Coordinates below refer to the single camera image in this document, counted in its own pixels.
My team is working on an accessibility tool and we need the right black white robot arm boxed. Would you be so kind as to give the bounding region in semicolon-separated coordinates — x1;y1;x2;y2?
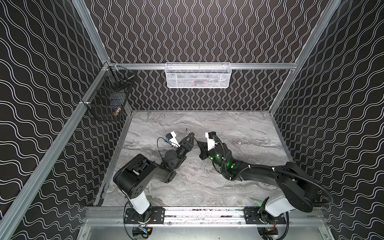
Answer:
198;140;334;224

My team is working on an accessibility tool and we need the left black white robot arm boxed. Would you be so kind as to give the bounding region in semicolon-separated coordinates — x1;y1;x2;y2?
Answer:
113;133;195;223

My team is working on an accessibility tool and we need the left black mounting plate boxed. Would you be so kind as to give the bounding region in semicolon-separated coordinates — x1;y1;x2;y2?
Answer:
124;207;165;225

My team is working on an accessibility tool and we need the black mounting plate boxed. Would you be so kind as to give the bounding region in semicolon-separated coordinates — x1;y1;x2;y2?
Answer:
244;207;287;225
124;207;165;225

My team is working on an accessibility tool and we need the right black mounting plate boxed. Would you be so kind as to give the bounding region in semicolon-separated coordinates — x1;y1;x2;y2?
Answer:
244;207;287;225

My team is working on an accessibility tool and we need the brass item in black basket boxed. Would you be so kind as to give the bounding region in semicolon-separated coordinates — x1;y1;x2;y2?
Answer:
113;108;122;116

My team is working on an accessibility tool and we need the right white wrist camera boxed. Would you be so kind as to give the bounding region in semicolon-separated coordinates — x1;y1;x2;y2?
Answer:
205;132;216;151

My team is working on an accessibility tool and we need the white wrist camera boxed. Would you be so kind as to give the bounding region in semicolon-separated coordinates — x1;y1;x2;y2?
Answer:
205;132;216;151
165;131;180;148

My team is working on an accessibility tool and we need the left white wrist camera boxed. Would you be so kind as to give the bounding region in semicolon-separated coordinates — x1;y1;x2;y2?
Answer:
165;131;180;148

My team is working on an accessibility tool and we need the white mesh wall basket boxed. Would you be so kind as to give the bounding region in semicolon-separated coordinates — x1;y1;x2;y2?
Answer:
165;62;232;89

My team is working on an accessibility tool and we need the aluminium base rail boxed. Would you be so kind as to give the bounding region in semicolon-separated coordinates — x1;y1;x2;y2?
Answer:
83;207;326;227

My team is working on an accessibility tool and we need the black wire wall basket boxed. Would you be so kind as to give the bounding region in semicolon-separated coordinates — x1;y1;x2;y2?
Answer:
86;66;136;123

